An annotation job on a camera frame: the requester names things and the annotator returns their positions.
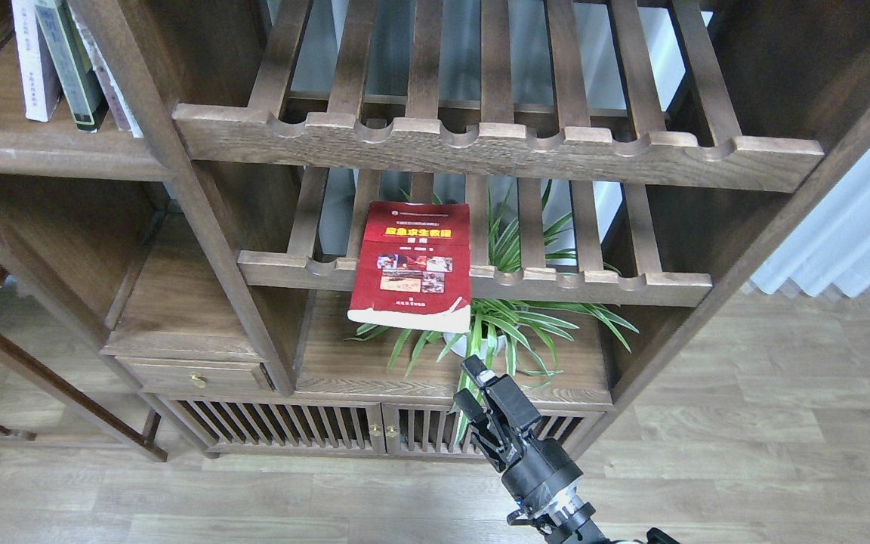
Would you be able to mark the brass drawer knob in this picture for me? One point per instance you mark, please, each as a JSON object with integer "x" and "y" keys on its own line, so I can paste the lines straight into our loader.
{"x": 198, "y": 380}

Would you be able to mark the white curtain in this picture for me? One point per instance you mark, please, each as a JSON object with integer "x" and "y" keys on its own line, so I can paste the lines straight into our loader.
{"x": 829, "y": 253}

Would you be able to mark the green spider plant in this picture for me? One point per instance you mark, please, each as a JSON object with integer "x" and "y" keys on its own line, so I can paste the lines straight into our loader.
{"x": 498, "y": 326}

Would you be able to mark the white standing book on shelf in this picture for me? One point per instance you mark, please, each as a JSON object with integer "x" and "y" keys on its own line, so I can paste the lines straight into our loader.
{"x": 119, "y": 109}

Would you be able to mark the red paperback book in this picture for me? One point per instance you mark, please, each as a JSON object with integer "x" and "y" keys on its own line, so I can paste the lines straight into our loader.
{"x": 414, "y": 268}

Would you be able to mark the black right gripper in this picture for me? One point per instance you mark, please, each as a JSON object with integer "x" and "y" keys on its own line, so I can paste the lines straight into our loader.
{"x": 539, "y": 475}

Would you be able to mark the green and black book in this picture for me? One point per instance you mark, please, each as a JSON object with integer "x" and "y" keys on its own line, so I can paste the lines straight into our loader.
{"x": 74, "y": 68}

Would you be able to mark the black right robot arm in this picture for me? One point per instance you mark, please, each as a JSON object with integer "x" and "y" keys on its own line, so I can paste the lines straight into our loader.
{"x": 576, "y": 528}

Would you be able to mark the dark wooden bookshelf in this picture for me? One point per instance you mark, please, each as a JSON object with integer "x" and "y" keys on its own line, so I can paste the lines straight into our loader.
{"x": 660, "y": 149}

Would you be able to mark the white cream paperback book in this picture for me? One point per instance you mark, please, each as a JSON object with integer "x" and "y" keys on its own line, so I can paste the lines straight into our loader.
{"x": 40, "y": 82}

